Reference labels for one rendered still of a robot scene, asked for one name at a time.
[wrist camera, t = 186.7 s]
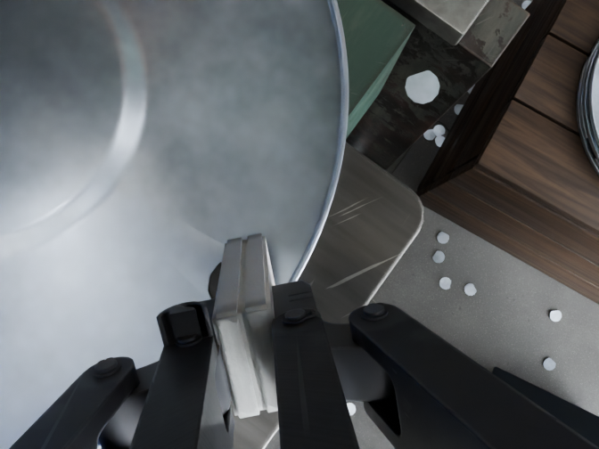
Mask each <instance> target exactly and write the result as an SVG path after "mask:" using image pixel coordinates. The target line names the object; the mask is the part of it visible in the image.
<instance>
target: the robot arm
mask: <svg viewBox="0 0 599 449"><path fill-rule="evenodd" d="M156 318H157V322H158V325H159V328H160V335H161V338H162V341H163V345H164V347H163V349H162V352H161V355H160V360H159V361H157V362H155V363H151V364H149V365H146V366H144V367H141V368H138V369H136V368H135V363H134V361H133V359H132V358H130V357H127V356H119V357H109V358H106V360H104V359H103V360H101V361H99V362H98V363H96V364H94V365H93V366H91V367H89V368H88V369H87V370H86V371H84V372H83V373H82V374H81V375H80V376H79V377H78V378H77V379H76V380H75V381H74V382H73V383H72V384H71V385H70V386H69V387H68V388H67V389H66V390H65V391H64V392H63V394H62V395H61V396H60V397H59V398H58V399H57V400H56V401H55V402H54V403H53V404H52V405H51V406H50V407H49V408H48V409H47V410H46V411H45V412H44V413H43V414H42V415H41V416H40V417H39V418H38V419H37V420H36V421H35V422H34V423H33V424H32V425H31V426H30V428H29V429H28V430H27V431H26V432H25V433H24V434H23V435H22V436H21V437H20V438H19V439H18V440H17V441H16V442H15V443H14V444H13V445H12V446H11V447H10V448H9V449H97V444H98V439H99V442H100V445H101V448H102V449H233V446H234V417H233V414H232V409H231V405H230V403H231V401H232V406H233V409H234V416H236V415H239V418H240V419H242V418H246V417H250V416H255V415H259V411H262V410H267V411H268V412H276V411H278V421H279V434H280V446H281V449H360V448H359V445H358V441H357V436H356V433H355V430H354V427H353V424H352V420H351V418H350V414H349V408H348V406H347V403H346V402H363V405H364V408H365V412H366V414H367V415H368V416H369V417H370V419H371V420H372V421H373V422H374V424H375V425H376V426H377V427H378V429H379V430H380V431H381V432H382V434H383V435H384V436H385V437H386V438H387V439H388V440H389V441H390V443H391V444H392V445H393V446H394V447H395V449H599V447H598V446H596V445H594V444H593V443H592V442H590V441H589V440H587V439H586V438H584V437H583V436H581V435H580V434H579V433H578V432H576V431H575V430H573V429H572V428H570V427H569V426H567V425H566V424H564V423H563V422H562V421H560V420H558V419H557V418H555V417H554V416H553V415H552V414H551V413H549V412H547V411H546V410H545V409H543V408H542V407H540V406H539V405H537V404H536V403H534V402H533V401H531V400H530V399H528V398H527V397H526V396H525V395H523V394H522V393H520V392H519V391H517V390H516V389H515V388H513V387H511V386H510V385H508V384H507V383H506V382H504V381H503V380H501V379H499V378H498V377H497V376H496V375H495V374H493V373H492V372H490V371H489V370H487V369H486V368H484V367H483V366H481V365H480V364H479V363H477V362H475V361H474V360H472V359H471V358H470V357H469V356H468V355H466V354H464V353H463V352H461V351H460V350H459V349H457V348H456V347H454V346H452V345H451V344H450V343H448V342H447V341H445V340H444V339H443V338H442V337H440V336H439V335H437V334H436V333H434V332H433V331H431V330H430V329H428V328H427V327H425V326H424V325H423V324H421V323H420V322H418V321H416V320H415V319H414V318H413V317H412V316H410V315H409V314H407V313H405V312H404V311H403V310H401V309H400V308H398V307H397V306H393V305H390V304H383V303H377V304H376V303H371V304H369V305H367V306H361V307H359V308H357V309H356V310H354V311H353V312H352V313H351V314H350V316H349V323H331V322H326V321H324V320H323V319H322V316H321V314H320V313H319V312H318V311H317V308H316V302H315V299H314V296H313V292H312V289H311V286H310V284H309V283H307V282H304V281H303V280H300V281H295V282H287V283H283V284H278V285H275V280H274V276H273V271H272V266H271V262H270V257H269V253H268V248H267V240H266V235H265V236H262V233H259V234H254V235H250V236H248V239H247V240H242V237H241V238H236V239H231V240H227V243H226V244H225V248H224V254H223V259H222V264H221V269H220V275H219V279H218V285H217V294H216V298H213V299H208V300H203V301H199V302H198V301H192V302H184V303H181V304H178V305H174V306H171V307H169V308H167V309H165V310H163V311H162V312H160V313H159V314H158V316H157V317H156Z"/></svg>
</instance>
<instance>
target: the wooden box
mask: <svg viewBox="0 0 599 449"><path fill-rule="evenodd" d="M525 10H526V11H527V12H529V17H528V18H527V20H526V21H525V22H524V24H523V25H522V27H521V28H520V30H519V31H518V33H517V34H516V35H515V37H514V38H513V40H512V41H511V43H510V44H509V45H508V46H507V47H506V49H505V50H504V52H503V53H502V55H501V56H500V57H499V59H498V60H497V61H496V63H495V65H494V66H493V67H492V68H491V69H490V70H489V71H488V72H487V73H486V74H485V75H484V76H483V77H482V78H481V79H480V80H479V81H478V82H477V83H476V84H475V86H474V88H473V89H472V91H471V93H470V95H469V96H468V98H467V100H466V102H465V104H464V106H463V107H462V109H461V111H460V113H459V114H458V116H457V118H456V120H455V122H454V124H453V125H452V127H451V129H450V130H449V132H448V134H447V137H446V139H445V140H444V142H443V143H442V145H441V147H440V148H439V151H438V153H437V155H436V156H435V158H434V160H433V161H432V163H431V165H430V167H429V169H428V171H427V172H426V174H425V176H424V178H423V180H422V181H421V183H420V185H419V187H418V189H417V190H418V192H417V193H416V194H417V195H418V196H419V197H420V199H421V201H422V204H423V205H424V206H425V207H426V208H429V209H430V210H432V211H434V212H436V213H437V214H439V215H441V216H443V217H444V218H446V219H448V220H450V221H451V222H453V223H455V224H457V225H459V226H461V227H463V228H464V229H465V230H467V231H469V232H471V233H473V234H475V235H477V236H479V237H480V238H482V239H483V240H485V241H487V242H489V243H491V244H493V245H494V246H496V247H498V248H500V249H501V250H503V251H505V252H507V253H508V254H510V255H512V256H514V257H516V258H518V259H520V260H521V261H522V262H524V263H526V264H528V265H530V266H532V267H534V268H535V269H537V270H538V271H540V272H542V273H544V274H546V275H548V276H549V277H551V278H553V279H555V280H557V281H558V282H560V283H562V284H563V285H565V286H567V287H569V288H571V289H572V290H575V291H576V292H577V293H579V294H581V295H583V296H585V297H586V298H589V299H591V300H592V301H594V302H595V303H597V304H599V175H598V174H597V173H596V172H595V169H594V168H593V166H592V164H591V162H590V160H589V159H588V157H587V154H586V152H585V149H584V147H583V144H582V142H581V138H580V135H579V131H578V121H577V112H576V100H577V91H578V82H579V78H580V74H581V71H582V69H583V67H584V64H585V62H586V59H587V56H588V57H589V56H590V54H591V50H592V48H593V47H594V45H595V43H596V41H597V40H598V39H599V0H533V2H531V3H530V4H529V6H528V7H527V8H526V9H525Z"/></svg>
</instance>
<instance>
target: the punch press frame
mask: <svg viewBox="0 0 599 449"><path fill-rule="evenodd" d="M337 3H338V6H339V10H340V15H341V21H342V27H343V31H344V37H345V43H346V50H347V57H348V69H349V116H348V128H347V135H346V139H347V137H348V136H349V134H350V133H351V131H352V130H353V129H354V127H355V126H356V125H357V123H358V122H359V120H360V119H361V118H362V117H363V116H364V114H365V113H366V111H367V110H368V109H369V107H370V106H371V105H372V103H373V102H374V100H375V99H376V97H377V96H378V95H379V93H380V92H381V90H382V88H383V86H384V84H385V82H386V80H387V78H388V77H389V75H390V73H391V71H392V69H393V67H394V65H395V64H396V62H397V60H398V57H399V55H400V54H401V52H402V51H403V49H404V47H405V45H406V42H407V40H408V38H409V37H410V36H411V34H412V32H413V30H414V27H415V25H414V24H413V22H411V21H410V20H408V19H407V18H405V17H404V16H402V15H401V14H400V13H398V12H396V11H395V10H394V9H392V8H391V7H389V6H388V5H387V4H385V3H384V2H383V1H382V0H337Z"/></svg>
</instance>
